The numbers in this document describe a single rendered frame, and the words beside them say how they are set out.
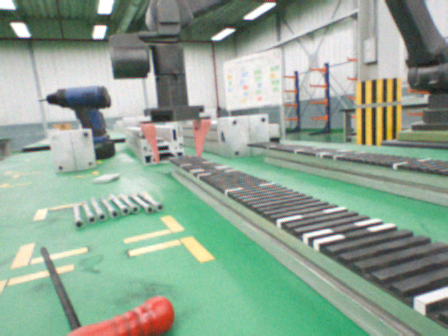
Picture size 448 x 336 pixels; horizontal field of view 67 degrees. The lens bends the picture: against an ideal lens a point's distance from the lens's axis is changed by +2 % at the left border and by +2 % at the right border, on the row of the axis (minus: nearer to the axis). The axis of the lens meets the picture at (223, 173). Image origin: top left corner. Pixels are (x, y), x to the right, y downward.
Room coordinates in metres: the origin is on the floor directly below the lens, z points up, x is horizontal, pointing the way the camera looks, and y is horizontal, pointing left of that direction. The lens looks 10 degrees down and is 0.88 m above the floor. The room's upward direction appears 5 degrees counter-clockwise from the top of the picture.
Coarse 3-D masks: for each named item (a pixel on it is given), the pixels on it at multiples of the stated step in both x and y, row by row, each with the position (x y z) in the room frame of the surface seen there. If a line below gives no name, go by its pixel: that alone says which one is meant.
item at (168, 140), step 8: (128, 128) 1.20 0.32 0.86; (136, 128) 0.90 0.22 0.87; (160, 128) 0.96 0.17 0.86; (168, 128) 0.83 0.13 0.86; (176, 128) 0.81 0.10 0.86; (128, 136) 1.26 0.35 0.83; (136, 136) 1.02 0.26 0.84; (144, 136) 0.81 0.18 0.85; (160, 136) 0.98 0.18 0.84; (168, 136) 0.85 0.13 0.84; (176, 136) 0.82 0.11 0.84; (128, 144) 1.33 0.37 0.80; (136, 144) 0.92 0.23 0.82; (144, 144) 0.79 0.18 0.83; (160, 144) 0.81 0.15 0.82; (168, 144) 0.81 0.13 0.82; (176, 144) 0.81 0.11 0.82; (136, 152) 0.96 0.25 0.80; (144, 152) 0.81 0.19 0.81; (152, 152) 0.79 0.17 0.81; (160, 152) 0.80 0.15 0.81; (168, 152) 0.89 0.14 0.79; (176, 152) 0.89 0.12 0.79; (144, 160) 0.79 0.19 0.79; (152, 160) 0.79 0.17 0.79; (160, 160) 0.82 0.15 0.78
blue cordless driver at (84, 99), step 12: (48, 96) 1.02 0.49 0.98; (60, 96) 1.01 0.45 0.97; (72, 96) 1.00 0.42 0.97; (84, 96) 1.01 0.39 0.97; (96, 96) 1.01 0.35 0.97; (108, 96) 1.06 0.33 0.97; (84, 108) 1.02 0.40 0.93; (84, 120) 1.02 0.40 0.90; (96, 120) 1.02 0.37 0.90; (96, 132) 1.02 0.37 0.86; (96, 144) 1.00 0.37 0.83; (108, 144) 1.02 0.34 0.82; (96, 156) 1.00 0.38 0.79; (108, 156) 1.01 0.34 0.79
